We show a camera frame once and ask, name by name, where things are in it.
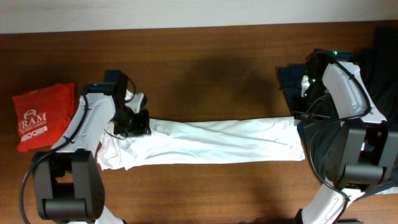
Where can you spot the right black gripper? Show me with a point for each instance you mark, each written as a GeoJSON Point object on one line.
{"type": "Point", "coordinates": [316, 117]}

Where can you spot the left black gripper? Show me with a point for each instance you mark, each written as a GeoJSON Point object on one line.
{"type": "Point", "coordinates": [140, 123]}

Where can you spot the white t-shirt with graphic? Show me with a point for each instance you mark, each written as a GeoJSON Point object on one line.
{"type": "Point", "coordinates": [209, 142]}

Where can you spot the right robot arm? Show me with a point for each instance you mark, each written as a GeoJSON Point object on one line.
{"type": "Point", "coordinates": [351, 150]}

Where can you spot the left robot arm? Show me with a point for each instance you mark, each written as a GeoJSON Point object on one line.
{"type": "Point", "coordinates": [67, 183]}

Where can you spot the dark navy garment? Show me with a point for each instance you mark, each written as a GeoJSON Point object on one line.
{"type": "Point", "coordinates": [290, 78]}

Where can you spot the black garment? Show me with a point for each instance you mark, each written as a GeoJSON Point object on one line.
{"type": "Point", "coordinates": [378, 64]}

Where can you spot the folded red t-shirt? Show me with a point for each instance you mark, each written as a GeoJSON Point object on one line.
{"type": "Point", "coordinates": [43, 115]}

